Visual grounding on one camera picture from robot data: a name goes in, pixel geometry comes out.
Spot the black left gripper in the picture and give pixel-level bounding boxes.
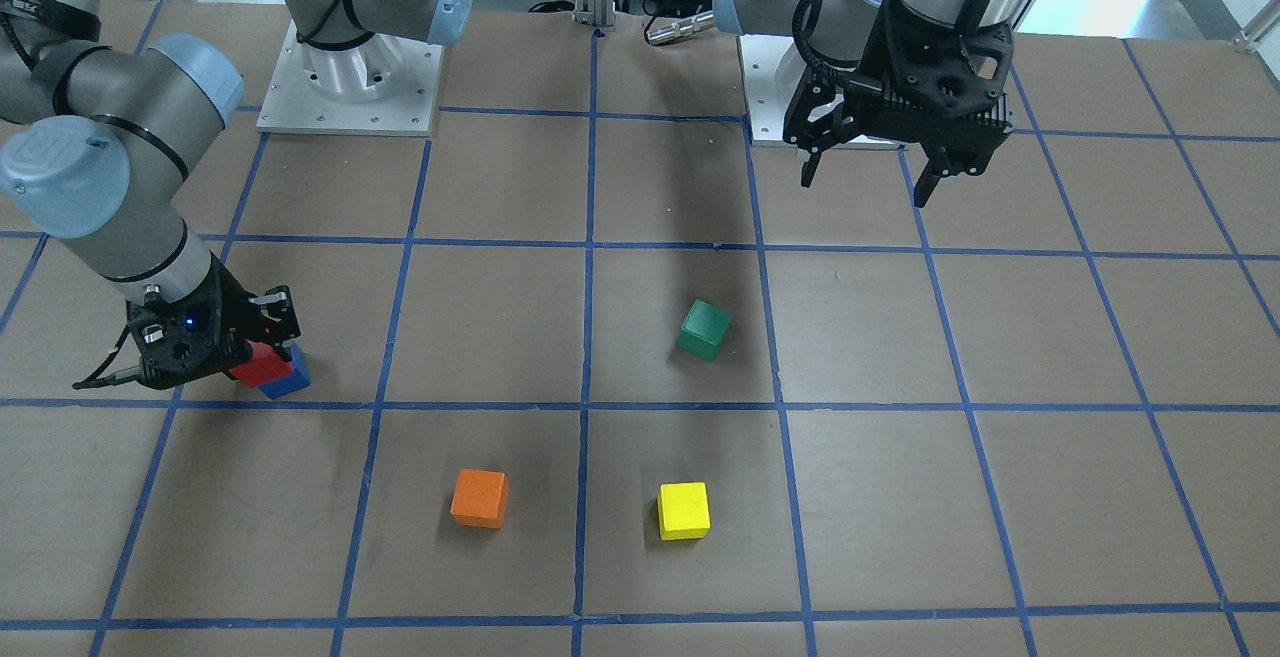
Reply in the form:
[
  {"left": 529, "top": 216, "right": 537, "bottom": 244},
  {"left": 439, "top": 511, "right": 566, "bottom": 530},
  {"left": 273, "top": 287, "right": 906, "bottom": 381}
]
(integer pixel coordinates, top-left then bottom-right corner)
[{"left": 783, "top": 0, "right": 1014, "bottom": 209}]

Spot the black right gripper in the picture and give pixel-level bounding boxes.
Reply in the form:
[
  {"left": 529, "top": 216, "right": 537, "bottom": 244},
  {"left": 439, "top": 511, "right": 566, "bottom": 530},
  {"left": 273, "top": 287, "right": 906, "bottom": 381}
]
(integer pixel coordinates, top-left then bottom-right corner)
[{"left": 125, "top": 263, "right": 301, "bottom": 391}]

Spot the red wooden block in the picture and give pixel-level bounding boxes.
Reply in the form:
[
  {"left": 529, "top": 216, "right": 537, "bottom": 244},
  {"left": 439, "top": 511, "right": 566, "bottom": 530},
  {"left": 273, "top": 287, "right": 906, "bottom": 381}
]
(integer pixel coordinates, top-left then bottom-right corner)
[{"left": 227, "top": 341, "right": 294, "bottom": 388}]

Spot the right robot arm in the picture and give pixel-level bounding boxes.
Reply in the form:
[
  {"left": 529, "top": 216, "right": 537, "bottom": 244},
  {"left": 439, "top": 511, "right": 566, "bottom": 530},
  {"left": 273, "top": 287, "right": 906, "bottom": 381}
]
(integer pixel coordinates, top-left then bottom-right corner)
[{"left": 3, "top": 0, "right": 474, "bottom": 398}]

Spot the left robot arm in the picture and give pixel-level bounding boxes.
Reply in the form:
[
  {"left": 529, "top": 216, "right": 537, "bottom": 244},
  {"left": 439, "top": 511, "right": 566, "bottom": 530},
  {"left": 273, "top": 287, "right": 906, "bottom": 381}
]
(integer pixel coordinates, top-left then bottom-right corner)
[{"left": 713, "top": 0, "right": 1030, "bottom": 207}]

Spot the blue wooden block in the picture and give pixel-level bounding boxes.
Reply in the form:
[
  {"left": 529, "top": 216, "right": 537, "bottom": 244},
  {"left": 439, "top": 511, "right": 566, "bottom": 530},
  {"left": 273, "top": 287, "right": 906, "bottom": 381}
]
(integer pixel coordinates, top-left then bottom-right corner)
[{"left": 257, "top": 342, "right": 311, "bottom": 400}]

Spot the green wooden block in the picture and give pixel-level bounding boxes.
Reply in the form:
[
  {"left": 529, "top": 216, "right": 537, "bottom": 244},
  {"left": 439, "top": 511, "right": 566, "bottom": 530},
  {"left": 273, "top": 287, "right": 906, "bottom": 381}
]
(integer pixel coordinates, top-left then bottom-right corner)
[{"left": 675, "top": 300, "right": 732, "bottom": 362}]

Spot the orange wooden block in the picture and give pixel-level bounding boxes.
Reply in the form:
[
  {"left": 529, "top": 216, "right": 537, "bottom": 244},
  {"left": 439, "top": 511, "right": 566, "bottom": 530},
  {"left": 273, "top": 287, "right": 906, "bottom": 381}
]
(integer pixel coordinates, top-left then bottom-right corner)
[{"left": 449, "top": 467, "right": 509, "bottom": 530}]

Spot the yellow wooden block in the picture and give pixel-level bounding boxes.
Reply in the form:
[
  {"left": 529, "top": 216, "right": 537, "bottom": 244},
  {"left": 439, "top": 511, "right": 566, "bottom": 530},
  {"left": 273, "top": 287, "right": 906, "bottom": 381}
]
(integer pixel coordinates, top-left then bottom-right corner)
[{"left": 657, "top": 482, "right": 710, "bottom": 540}]

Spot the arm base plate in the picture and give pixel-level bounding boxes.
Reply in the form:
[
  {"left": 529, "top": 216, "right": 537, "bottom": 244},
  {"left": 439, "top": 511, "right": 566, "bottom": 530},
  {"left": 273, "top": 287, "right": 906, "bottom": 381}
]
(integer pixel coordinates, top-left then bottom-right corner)
[
  {"left": 256, "top": 28, "right": 445, "bottom": 137},
  {"left": 739, "top": 35, "right": 805, "bottom": 149}
]

